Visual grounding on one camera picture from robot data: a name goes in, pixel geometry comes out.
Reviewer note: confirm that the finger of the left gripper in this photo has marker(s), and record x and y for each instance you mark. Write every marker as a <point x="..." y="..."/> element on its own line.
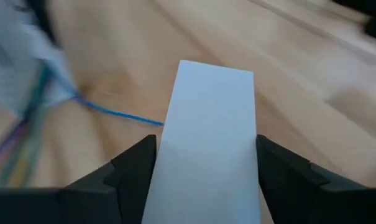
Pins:
<point x="41" y="15"/>

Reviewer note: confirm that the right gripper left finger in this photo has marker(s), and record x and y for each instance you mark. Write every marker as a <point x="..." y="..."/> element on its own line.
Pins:
<point x="82" y="205"/>

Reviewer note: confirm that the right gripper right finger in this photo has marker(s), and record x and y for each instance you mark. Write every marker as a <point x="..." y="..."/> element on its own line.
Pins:
<point x="315" y="202"/>

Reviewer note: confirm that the white duct cover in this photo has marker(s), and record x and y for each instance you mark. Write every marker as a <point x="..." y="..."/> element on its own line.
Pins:
<point x="206" y="124"/>

